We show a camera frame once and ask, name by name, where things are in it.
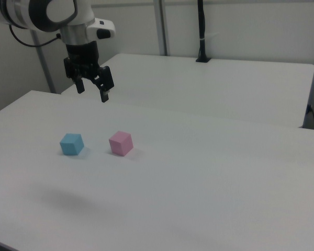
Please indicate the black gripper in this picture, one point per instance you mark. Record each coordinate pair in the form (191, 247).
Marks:
(81, 57)

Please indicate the blue cube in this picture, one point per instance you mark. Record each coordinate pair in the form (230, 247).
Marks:
(69, 146)

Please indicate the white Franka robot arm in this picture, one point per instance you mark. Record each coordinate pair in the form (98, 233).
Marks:
(81, 10)

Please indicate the pink cube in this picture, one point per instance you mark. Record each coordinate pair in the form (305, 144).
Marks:
(119, 145)

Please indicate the white side table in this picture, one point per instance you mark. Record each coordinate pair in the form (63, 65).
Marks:
(199, 86)

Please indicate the grey partition frame post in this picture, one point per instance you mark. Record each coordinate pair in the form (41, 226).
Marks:
(162, 26)
(44, 65)

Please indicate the black camera stand pole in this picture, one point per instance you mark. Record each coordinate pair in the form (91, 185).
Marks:
(202, 26)

